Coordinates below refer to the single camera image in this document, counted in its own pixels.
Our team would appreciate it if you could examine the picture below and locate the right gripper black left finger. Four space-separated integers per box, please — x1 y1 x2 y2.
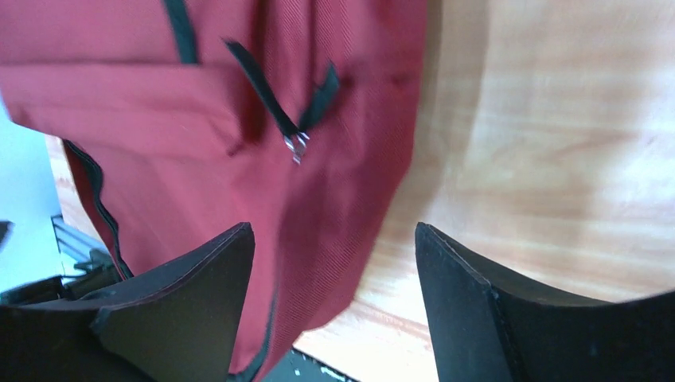
1 223 255 381

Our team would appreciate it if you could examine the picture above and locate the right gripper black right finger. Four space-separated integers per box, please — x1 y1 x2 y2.
415 223 674 381

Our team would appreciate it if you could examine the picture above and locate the red student backpack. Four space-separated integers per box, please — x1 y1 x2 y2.
1 1 427 381

